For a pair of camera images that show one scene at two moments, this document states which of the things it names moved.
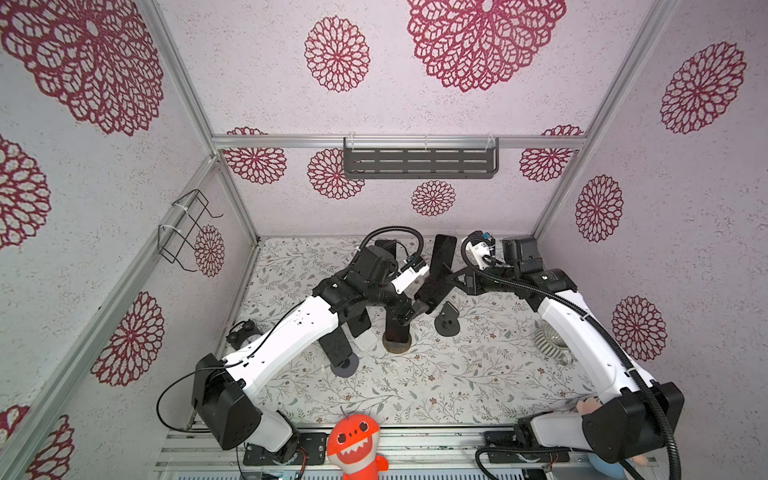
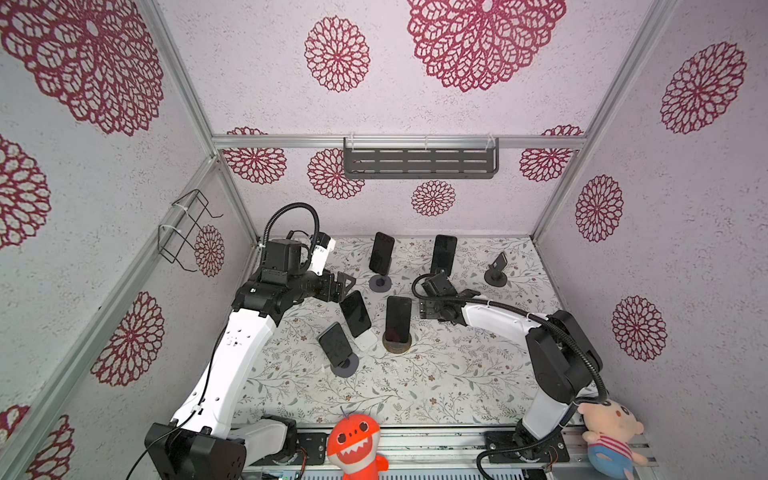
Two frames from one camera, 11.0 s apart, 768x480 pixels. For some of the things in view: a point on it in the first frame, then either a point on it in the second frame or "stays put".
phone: x=359 y=324 stays put
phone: x=395 y=331 stays put
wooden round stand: x=396 y=346 stays put
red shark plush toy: x=352 y=446 stays put
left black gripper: x=412 y=311 → x=338 y=291
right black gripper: x=471 y=283 → x=425 y=308
